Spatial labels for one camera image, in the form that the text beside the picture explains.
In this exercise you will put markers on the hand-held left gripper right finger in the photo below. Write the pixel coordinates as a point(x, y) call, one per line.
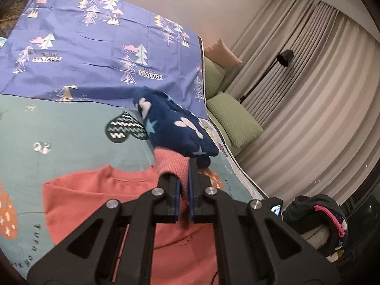
point(190, 190)

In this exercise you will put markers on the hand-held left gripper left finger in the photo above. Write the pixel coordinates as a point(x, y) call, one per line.
point(177, 197)

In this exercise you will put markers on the green pillow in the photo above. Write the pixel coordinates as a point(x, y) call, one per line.
point(234, 118)
point(212, 77)

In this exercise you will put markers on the beige curtain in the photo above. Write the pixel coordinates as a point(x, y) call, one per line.
point(311, 95)

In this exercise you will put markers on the dark cloth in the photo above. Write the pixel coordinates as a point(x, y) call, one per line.
point(13, 14)

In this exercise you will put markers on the purple tree-print sheet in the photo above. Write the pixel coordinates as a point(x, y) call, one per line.
point(89, 50)

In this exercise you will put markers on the black floor lamp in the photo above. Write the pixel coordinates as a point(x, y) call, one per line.
point(285, 58)

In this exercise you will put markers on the beige pillow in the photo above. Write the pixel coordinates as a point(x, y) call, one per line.
point(221, 53)

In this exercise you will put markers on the pile of dark clothes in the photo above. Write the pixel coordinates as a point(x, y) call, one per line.
point(314, 216)

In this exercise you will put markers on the navy fleece garment with hearts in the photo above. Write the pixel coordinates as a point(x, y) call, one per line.
point(166, 124)

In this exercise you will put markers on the teal printed bedsheet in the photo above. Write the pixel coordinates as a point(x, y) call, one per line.
point(59, 130)

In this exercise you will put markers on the coral pink shirt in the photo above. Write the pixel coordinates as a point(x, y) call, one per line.
point(89, 202)

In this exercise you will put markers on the small lit screen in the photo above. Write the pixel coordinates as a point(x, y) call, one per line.
point(277, 210)

